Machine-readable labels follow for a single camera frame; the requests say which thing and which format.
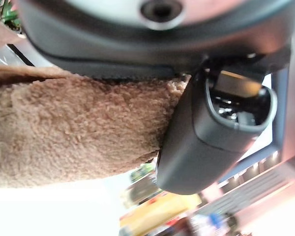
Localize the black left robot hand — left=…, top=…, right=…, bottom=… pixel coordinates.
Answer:
left=14, top=0, right=294, bottom=195

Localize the brown fluffy cloth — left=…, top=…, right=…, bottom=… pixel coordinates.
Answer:
left=0, top=7, right=190, bottom=189

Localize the green plant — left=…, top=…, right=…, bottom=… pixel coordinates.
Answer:
left=0, top=0, right=23, bottom=32

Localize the green and white packet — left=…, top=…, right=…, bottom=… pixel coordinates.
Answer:
left=130, top=162, right=156, bottom=182

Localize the yellow box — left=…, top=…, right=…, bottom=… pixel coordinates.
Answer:
left=118, top=192, right=203, bottom=236

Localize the blue and white packet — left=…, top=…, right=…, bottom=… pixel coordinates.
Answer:
left=189, top=212, right=227, bottom=236

